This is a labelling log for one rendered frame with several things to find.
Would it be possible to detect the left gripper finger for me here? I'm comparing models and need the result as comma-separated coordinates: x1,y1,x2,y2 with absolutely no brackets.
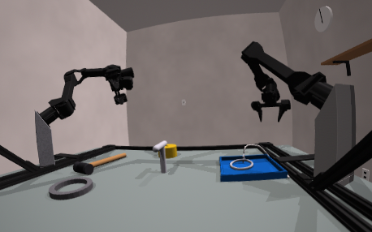
114,95,127,105
107,73,121,89

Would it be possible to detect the yellow cylinder with center hole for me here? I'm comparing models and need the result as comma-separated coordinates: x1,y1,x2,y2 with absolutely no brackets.
165,144,177,158

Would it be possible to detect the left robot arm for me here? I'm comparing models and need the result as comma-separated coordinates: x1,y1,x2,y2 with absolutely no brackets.
37,65,134,127

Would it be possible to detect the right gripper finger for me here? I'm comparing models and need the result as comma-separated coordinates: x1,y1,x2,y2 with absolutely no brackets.
278,105,287,122
254,106,262,122

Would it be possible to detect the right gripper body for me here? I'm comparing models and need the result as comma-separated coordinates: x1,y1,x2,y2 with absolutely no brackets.
251,90,291,110

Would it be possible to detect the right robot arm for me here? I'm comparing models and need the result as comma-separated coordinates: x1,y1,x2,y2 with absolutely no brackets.
241,41,333,109

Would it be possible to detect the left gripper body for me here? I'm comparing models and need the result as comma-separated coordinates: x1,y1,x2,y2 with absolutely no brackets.
106,67,126,98

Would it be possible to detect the black rubber mallet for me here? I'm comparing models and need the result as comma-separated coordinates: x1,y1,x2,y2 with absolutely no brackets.
73,155,121,175

